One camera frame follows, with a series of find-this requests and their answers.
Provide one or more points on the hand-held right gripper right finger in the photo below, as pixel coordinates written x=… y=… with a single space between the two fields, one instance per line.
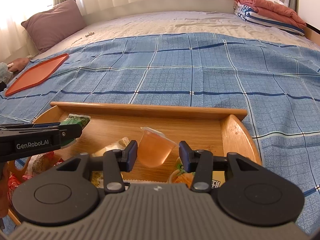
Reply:
x=183 y=157

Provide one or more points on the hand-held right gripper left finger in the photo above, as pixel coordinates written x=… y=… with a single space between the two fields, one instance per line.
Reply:
x=132 y=156

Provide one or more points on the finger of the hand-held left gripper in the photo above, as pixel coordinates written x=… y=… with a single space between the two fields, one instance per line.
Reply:
x=71 y=132

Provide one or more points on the green snack packet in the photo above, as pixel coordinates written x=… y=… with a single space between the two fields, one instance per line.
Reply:
x=83 y=122

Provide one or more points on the orange jelly cup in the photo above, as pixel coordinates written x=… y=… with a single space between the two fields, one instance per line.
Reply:
x=155 y=152

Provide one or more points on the person's left hand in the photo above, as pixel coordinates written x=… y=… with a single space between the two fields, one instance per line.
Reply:
x=3 y=197

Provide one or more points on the orange packet with black band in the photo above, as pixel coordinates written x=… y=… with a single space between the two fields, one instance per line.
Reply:
x=181 y=180

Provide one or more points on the white snack packet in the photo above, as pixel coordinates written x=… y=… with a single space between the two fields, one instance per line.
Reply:
x=110 y=148

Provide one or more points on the red patterned snack packet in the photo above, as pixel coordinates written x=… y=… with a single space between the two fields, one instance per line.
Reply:
x=15 y=183

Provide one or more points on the orange plastic tray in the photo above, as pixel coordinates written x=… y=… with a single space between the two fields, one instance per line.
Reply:
x=35 y=76

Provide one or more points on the light blue cloth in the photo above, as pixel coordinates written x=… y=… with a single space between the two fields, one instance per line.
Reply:
x=4 y=72

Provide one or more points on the pink cloth bundle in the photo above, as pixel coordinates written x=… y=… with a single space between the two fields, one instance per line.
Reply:
x=19 y=64

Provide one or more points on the blue checked blanket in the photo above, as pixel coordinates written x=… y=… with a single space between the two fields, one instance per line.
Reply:
x=200 y=75

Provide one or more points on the small white object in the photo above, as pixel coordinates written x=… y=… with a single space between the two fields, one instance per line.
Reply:
x=89 y=34

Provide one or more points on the mauve pillow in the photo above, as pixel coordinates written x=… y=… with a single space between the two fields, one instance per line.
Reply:
x=53 y=25

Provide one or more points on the white quilted bed sheet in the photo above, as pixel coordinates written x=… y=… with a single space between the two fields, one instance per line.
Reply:
x=175 y=22

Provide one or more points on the blue striped folded blanket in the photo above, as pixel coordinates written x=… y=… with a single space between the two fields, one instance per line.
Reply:
x=262 y=20

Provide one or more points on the pink folded blanket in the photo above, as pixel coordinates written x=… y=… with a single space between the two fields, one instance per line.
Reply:
x=275 y=11

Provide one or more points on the white wardrobe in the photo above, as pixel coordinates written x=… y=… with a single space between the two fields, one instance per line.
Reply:
x=310 y=0

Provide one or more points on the wooden bed frame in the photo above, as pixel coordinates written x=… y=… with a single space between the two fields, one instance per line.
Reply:
x=313 y=33

